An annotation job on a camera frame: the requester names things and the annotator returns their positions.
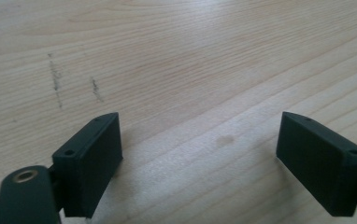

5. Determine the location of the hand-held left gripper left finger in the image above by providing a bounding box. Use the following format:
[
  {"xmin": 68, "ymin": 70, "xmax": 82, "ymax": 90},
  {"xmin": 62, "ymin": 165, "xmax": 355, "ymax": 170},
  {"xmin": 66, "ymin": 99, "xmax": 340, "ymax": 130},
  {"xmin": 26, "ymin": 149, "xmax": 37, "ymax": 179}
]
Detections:
[{"xmin": 51, "ymin": 112, "xmax": 124, "ymax": 219}]

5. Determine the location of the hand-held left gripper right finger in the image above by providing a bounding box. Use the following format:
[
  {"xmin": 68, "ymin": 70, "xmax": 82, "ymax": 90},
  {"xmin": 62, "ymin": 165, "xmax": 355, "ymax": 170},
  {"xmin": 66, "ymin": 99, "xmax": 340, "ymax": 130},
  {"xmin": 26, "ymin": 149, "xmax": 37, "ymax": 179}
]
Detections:
[{"xmin": 276, "ymin": 111, "xmax": 357, "ymax": 217}]

